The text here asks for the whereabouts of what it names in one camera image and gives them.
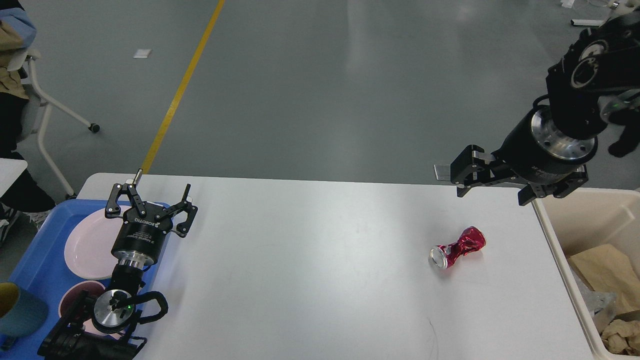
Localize teal mug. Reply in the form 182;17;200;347
0;282;49;353

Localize beige plastic bin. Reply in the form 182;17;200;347
532;187;640;360

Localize floor socket plate left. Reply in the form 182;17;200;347
433;164;451;182

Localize foil container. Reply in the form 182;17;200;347
571;269;617;334

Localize blue plastic tray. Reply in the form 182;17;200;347
1;199;163;360

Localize white chair right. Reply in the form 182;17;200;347
562;0;640;27

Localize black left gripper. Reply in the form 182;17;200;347
104;169;198;268

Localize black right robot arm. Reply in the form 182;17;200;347
449;8;640;207

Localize seated person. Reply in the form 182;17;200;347
0;0;55;244

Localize pink mug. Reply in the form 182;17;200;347
58;280;121;340

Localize brown paper ball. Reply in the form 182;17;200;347
600;319;640;357

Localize brown paper bag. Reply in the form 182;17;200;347
567;244;640;315

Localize pink plate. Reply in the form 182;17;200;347
64;209;123;280

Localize white chair left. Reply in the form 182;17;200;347
7;48;101;199

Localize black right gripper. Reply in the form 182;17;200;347
450;107;598;207

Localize white chair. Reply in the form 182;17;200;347
562;0;640;27
7;48;101;199

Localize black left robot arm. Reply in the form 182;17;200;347
37;169;198;360

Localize white side table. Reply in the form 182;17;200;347
0;158;28;196

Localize crushed red can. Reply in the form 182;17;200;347
429;226;487;270

